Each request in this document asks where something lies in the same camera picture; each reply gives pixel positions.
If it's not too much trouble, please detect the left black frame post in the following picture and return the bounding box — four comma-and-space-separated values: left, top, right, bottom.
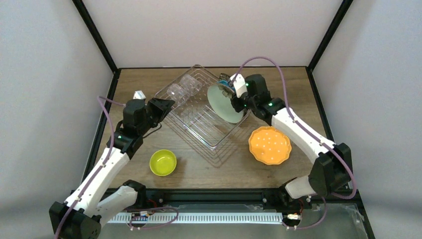
72, 0, 118, 73

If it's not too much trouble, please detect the clear plastic glass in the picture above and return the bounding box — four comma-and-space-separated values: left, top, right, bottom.
167, 84, 190, 107
180, 75, 202, 96

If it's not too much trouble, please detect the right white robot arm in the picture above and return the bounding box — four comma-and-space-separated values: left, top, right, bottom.
228, 74, 357, 201

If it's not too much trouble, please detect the metal wire dish rack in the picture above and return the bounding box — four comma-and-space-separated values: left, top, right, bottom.
155, 65, 250, 168

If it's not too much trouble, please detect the orange plate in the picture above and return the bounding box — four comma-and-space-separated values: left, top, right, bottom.
248, 126, 292, 165

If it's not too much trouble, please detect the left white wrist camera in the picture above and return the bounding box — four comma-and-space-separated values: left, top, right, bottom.
133, 90, 146, 100

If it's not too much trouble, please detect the black frame post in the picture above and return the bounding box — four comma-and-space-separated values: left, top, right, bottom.
307, 0, 353, 72
72, 0, 118, 73

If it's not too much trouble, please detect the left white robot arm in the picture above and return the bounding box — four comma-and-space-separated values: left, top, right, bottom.
49, 98, 175, 239

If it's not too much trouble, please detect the yellow-green small bowl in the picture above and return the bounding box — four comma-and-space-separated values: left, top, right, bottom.
149, 149, 177, 177

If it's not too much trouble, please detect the black floral square plate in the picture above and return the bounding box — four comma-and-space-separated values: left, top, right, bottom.
219, 73, 230, 82

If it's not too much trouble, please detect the white slotted cable duct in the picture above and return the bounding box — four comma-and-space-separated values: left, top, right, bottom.
109, 212, 283, 225

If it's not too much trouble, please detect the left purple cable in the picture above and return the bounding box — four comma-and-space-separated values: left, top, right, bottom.
54, 96, 179, 239

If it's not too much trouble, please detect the light blue floral plate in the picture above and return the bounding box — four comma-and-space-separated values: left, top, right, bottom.
207, 83, 245, 123

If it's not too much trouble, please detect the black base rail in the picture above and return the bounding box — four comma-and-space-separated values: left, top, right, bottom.
67, 188, 362, 212

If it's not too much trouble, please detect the right black frame post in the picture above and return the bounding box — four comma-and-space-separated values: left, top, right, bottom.
307, 0, 353, 72

